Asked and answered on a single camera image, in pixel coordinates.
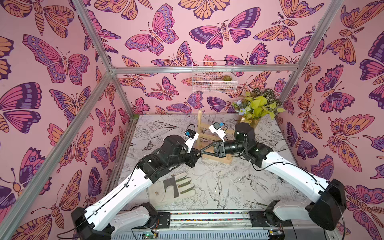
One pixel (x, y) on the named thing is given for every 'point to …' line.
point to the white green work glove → (169, 188)
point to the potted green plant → (256, 104)
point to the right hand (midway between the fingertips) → (203, 150)
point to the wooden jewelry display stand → (206, 136)
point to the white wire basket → (214, 82)
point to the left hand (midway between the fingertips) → (202, 151)
